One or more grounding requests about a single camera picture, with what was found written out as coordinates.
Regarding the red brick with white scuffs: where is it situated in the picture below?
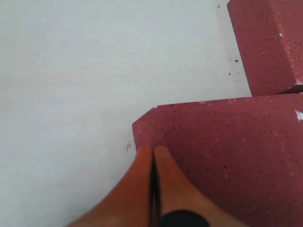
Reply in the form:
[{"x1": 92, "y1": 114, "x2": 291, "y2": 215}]
[{"x1": 227, "y1": 0, "x2": 303, "y2": 96}]

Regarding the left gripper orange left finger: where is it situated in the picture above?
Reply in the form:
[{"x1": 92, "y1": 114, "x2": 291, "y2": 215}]
[{"x1": 68, "y1": 147, "x2": 152, "y2": 227}]

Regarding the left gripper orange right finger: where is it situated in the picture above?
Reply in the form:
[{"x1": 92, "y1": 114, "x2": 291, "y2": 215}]
[{"x1": 154, "y1": 146, "x2": 248, "y2": 227}]

